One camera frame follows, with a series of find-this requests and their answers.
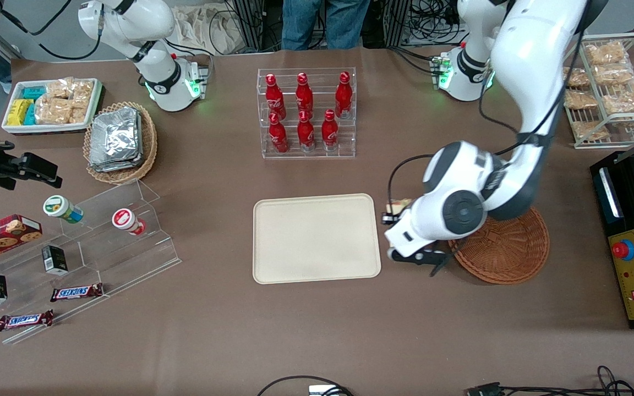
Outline yellow snack pack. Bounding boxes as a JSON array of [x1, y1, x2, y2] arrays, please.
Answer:
[[7, 99, 32, 127]]

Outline black equipment rack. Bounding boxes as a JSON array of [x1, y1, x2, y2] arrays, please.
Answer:
[[381, 0, 412, 49], [223, 0, 266, 53]]

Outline red lid yogurt cup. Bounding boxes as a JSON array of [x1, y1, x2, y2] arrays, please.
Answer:
[[112, 208, 147, 237]]

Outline white rectangular snack tray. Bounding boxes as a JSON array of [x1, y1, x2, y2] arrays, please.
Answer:
[[1, 78, 104, 135]]

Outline clear bag rice crackers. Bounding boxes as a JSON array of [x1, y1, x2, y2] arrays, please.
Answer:
[[72, 80, 95, 102], [35, 98, 73, 125], [46, 79, 74, 100], [69, 99, 91, 124]]

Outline brown wicker basket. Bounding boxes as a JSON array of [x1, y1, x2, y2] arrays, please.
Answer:
[[448, 208, 550, 285]]

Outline tangled black floor cables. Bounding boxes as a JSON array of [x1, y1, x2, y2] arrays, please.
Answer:
[[408, 0, 463, 47]]

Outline Snickers chocolate bar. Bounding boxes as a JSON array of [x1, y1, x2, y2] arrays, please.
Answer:
[[50, 283, 104, 303], [0, 310, 54, 332]]

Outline clear acrylic bottle rack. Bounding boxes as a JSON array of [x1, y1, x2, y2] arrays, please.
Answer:
[[257, 67, 357, 160]]

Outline silver foil pack stack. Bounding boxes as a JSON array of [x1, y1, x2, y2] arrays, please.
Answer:
[[89, 107, 144, 173]]

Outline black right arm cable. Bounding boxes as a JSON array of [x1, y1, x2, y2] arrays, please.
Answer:
[[0, 0, 103, 61]]

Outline black machine housing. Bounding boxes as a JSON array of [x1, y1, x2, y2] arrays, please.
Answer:
[[589, 151, 634, 331]]

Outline red cola bottle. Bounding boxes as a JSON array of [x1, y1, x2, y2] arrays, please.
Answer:
[[297, 109, 316, 152], [321, 109, 340, 152], [296, 72, 314, 117], [269, 112, 289, 154], [265, 73, 287, 119], [335, 71, 353, 119]]

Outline green lid yogurt cup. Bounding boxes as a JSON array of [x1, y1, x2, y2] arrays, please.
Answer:
[[42, 195, 84, 224]]

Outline beige cloth bag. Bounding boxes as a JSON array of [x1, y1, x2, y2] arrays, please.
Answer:
[[171, 3, 246, 56]]

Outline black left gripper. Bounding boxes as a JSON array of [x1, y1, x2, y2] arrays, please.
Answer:
[[381, 211, 453, 277]]

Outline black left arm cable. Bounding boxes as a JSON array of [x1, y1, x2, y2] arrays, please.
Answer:
[[386, 0, 593, 218]]

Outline black cable bundle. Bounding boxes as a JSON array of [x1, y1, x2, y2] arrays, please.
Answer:
[[466, 365, 634, 396]]

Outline black looped cable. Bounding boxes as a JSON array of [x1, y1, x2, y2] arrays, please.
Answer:
[[256, 375, 356, 396]]

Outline light tan wicker basket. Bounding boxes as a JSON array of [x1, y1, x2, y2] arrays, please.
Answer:
[[83, 101, 158, 185]]

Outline person legs blue jeans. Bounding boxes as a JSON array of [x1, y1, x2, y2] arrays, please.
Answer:
[[282, 0, 373, 51]]

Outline clear acrylic stepped display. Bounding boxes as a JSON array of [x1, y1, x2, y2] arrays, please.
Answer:
[[0, 179, 182, 345]]

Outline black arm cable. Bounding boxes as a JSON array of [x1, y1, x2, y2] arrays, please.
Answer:
[[386, 0, 593, 218], [0, 0, 103, 61]]

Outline beige plastic tray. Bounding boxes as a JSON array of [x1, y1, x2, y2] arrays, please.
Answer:
[[253, 193, 382, 285]]

